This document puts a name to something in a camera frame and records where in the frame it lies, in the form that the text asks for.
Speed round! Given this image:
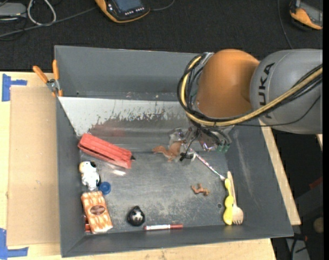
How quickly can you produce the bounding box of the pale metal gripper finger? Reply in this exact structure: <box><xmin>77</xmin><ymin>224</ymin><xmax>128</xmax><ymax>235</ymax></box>
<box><xmin>169</xmin><ymin>127</ymin><xmax>193</xmax><ymax>146</ymax></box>
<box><xmin>179</xmin><ymin>145</ymin><xmax>198</xmax><ymax>165</ymax></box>

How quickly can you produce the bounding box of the pale wooden fork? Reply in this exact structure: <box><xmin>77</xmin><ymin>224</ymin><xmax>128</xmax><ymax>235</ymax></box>
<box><xmin>227</xmin><ymin>171</ymin><xmax>244</xmax><ymax>225</ymax></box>

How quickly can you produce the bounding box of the yellow plastic utensil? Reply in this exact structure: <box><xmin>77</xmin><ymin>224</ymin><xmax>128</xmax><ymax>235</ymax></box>
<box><xmin>223</xmin><ymin>178</ymin><xmax>235</xmax><ymax>226</ymax></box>

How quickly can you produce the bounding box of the red-brown flat block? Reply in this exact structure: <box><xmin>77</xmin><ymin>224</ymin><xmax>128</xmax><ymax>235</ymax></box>
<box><xmin>77</xmin><ymin>133</ymin><xmax>136</xmax><ymax>170</ymax></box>

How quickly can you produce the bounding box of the striped thin pen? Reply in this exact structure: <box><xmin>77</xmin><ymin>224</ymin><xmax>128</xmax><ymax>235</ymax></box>
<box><xmin>193</xmin><ymin>152</ymin><xmax>226</xmax><ymax>181</ymax></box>

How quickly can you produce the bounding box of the black and white toy ball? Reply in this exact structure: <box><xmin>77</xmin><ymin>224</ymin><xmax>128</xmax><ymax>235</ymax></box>
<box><xmin>126</xmin><ymin>205</ymin><xmax>146</xmax><ymax>226</ymax></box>

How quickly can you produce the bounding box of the blue round cap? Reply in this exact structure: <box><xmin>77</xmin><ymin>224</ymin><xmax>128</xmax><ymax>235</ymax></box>
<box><xmin>98</xmin><ymin>181</ymin><xmax>112</xmax><ymax>196</ymax></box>

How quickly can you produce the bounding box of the white and black toy cow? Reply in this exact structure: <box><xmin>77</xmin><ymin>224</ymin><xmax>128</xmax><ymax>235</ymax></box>
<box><xmin>79</xmin><ymin>160</ymin><xmax>101</xmax><ymax>191</ymax></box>

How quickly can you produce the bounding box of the brown cardboard board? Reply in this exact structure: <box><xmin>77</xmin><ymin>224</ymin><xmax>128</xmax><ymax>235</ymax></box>
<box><xmin>6</xmin><ymin>85</ymin><xmax>61</xmax><ymax>246</ymax></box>

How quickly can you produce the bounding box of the grey metal bin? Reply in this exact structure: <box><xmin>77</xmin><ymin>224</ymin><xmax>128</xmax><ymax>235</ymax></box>
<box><xmin>54</xmin><ymin>45</ymin><xmax>294</xmax><ymax>258</ymax></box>

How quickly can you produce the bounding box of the small brown toy animal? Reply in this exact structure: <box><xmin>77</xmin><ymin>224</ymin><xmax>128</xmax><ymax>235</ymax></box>
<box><xmin>191</xmin><ymin>183</ymin><xmax>210</xmax><ymax>197</ymax></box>

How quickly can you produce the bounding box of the red and white marker pen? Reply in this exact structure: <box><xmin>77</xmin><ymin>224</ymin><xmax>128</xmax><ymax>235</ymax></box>
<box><xmin>144</xmin><ymin>224</ymin><xmax>184</xmax><ymax>231</ymax></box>

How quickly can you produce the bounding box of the orange patterned packet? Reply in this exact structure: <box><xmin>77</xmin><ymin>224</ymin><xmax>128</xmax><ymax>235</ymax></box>
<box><xmin>80</xmin><ymin>190</ymin><xmax>113</xmax><ymax>235</ymax></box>

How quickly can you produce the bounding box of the brown toy squirrel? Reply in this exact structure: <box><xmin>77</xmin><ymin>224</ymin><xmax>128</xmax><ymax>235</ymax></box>
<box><xmin>152</xmin><ymin>141</ymin><xmax>186</xmax><ymax>163</ymax></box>

